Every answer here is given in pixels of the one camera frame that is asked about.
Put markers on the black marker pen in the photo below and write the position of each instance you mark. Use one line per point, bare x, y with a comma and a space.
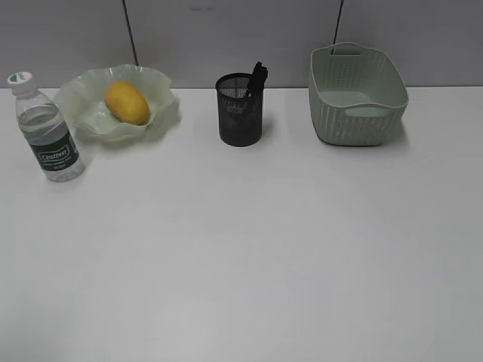
257, 79
253, 79
261, 81

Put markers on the yellow mango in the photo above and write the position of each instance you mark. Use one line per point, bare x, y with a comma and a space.
126, 103

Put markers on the clear water bottle green label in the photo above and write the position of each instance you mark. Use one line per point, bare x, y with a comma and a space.
45, 130

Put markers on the black mesh pen holder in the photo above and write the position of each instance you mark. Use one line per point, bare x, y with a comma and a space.
240, 111

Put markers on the pale green woven plastic basket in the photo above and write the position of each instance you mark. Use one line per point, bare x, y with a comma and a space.
356, 95

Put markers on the pale green wavy glass bowl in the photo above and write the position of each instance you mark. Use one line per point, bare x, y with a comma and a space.
81, 102

